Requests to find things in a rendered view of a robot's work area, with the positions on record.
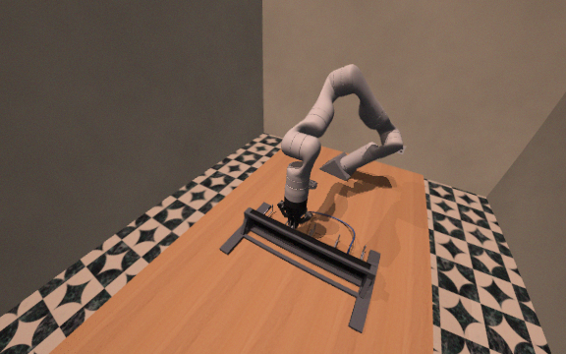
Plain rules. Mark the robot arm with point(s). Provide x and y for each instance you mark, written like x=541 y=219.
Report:
x=341 y=82

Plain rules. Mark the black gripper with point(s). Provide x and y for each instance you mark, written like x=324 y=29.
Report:
x=295 y=210

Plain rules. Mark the dark grey patch panel rack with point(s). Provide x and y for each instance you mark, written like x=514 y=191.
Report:
x=342 y=264

